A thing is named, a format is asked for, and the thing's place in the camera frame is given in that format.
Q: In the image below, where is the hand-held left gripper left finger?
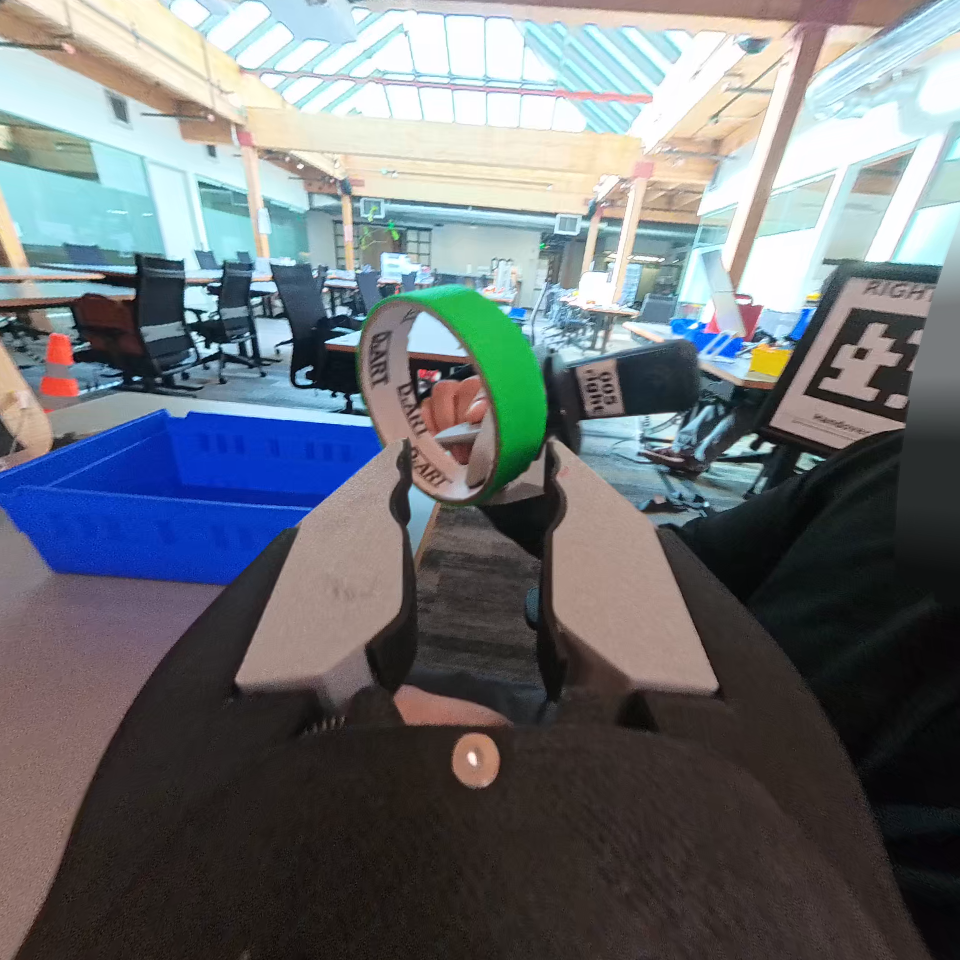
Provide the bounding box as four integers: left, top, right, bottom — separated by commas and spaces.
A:
234, 439, 420, 712

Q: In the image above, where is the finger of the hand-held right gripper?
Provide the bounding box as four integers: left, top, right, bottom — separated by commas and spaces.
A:
431, 420, 492, 451
486, 459, 552, 507

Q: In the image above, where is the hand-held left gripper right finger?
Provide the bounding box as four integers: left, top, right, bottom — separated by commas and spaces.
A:
537, 439, 721, 712

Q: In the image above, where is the green tape roll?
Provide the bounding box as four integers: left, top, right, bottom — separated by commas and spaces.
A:
356, 285, 549, 507

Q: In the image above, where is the blue plastic bin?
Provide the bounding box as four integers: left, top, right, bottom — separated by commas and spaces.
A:
0, 408, 385, 586

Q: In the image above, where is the person's right forearm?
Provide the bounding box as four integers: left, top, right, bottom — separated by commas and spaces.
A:
663, 431, 960, 751

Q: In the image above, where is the person's right hand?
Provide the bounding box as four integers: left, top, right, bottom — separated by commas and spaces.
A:
421, 373, 490, 466

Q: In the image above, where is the blue crate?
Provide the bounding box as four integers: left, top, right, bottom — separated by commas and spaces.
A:
669, 315, 740, 355

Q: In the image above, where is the black white marker board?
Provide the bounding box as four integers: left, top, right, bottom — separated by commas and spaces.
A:
756, 261, 945, 456

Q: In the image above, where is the black office chair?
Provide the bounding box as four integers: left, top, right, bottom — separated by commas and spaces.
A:
270, 262, 361, 410
210, 261, 267, 380
135, 255, 207, 391

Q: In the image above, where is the brown office chair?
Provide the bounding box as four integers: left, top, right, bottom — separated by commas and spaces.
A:
71, 292, 151, 376

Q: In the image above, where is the orange traffic cone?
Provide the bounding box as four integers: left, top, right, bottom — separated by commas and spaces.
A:
39, 332, 80, 399

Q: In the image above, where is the tan board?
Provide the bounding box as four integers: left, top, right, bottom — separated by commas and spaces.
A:
0, 345, 54, 470

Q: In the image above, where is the wooden post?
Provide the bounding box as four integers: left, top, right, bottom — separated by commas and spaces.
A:
723, 26, 826, 290

